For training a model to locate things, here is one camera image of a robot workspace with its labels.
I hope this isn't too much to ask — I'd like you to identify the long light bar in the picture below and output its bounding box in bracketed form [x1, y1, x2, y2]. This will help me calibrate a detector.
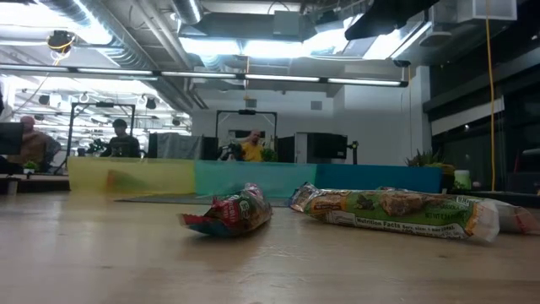
[0, 62, 410, 89]

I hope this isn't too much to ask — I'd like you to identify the wooden side table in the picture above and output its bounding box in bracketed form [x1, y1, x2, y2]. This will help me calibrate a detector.
[0, 172, 71, 197]

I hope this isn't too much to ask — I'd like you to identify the long green granola bar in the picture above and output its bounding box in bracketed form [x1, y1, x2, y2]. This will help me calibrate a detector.
[289, 182, 501, 244]

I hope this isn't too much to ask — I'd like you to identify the black stand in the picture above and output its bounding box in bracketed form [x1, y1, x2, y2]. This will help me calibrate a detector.
[347, 139, 360, 166]

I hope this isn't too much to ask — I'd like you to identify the grey partition panel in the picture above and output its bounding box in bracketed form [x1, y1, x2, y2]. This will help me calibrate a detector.
[147, 132, 204, 160]

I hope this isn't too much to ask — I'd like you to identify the person in tan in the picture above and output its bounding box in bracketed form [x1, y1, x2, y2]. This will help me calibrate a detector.
[7, 115, 63, 173]

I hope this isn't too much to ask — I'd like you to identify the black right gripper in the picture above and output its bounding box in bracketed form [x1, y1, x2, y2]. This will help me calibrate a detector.
[343, 0, 440, 42]

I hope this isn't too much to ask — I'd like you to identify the short yellow hanging cable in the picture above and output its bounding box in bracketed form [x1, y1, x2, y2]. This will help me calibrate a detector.
[243, 54, 251, 101]

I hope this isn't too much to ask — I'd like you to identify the red green granola bar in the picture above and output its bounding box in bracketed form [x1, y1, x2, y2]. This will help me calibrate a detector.
[176, 182, 274, 238]

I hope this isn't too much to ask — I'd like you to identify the black computer monitor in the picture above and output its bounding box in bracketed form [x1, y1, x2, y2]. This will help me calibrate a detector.
[0, 122, 25, 156]

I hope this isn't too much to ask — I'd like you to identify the blue bin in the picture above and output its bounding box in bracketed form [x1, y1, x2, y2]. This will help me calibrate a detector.
[315, 163, 443, 195]

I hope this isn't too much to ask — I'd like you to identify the black metal frame with camera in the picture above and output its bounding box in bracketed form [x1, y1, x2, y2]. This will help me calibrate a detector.
[215, 109, 278, 162]

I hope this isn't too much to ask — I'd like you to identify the grey mat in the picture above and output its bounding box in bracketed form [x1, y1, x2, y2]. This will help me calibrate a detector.
[115, 193, 293, 209]

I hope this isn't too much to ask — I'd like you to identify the white green jar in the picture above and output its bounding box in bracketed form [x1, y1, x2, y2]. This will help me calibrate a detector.
[453, 169, 472, 191]

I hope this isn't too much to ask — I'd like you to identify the white and black cabinet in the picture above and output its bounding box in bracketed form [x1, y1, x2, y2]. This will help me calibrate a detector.
[294, 131, 349, 166]

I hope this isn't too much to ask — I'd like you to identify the black ceiling cable reel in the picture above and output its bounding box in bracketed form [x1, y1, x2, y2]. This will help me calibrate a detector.
[46, 30, 78, 55]

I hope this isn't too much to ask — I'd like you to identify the spiky green plant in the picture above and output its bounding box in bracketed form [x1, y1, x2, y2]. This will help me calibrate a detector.
[405, 148, 457, 176]

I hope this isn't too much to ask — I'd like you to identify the black metal frame wide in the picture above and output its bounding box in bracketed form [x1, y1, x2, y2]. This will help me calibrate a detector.
[53, 101, 138, 175]

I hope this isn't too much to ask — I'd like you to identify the person in dark cap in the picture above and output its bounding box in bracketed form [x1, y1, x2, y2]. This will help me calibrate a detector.
[100, 118, 142, 159]

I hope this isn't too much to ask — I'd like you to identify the teal translucent bin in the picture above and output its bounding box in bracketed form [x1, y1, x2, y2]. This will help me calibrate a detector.
[193, 160, 318, 198]

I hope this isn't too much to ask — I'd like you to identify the white red-ended granola bar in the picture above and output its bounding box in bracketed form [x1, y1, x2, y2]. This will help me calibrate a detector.
[375, 185, 540, 236]

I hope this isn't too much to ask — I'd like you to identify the person in yellow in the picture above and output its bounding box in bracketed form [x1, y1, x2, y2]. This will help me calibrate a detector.
[239, 128, 267, 163]

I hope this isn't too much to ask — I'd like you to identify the white ceiling air unit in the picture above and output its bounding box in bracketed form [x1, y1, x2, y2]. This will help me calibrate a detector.
[456, 0, 518, 24]

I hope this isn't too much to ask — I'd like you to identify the long yellow hanging cable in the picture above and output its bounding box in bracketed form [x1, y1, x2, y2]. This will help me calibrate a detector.
[483, 0, 496, 193]

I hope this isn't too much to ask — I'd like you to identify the yellow translucent bin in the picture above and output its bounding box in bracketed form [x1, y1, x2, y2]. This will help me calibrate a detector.
[67, 156, 197, 196]

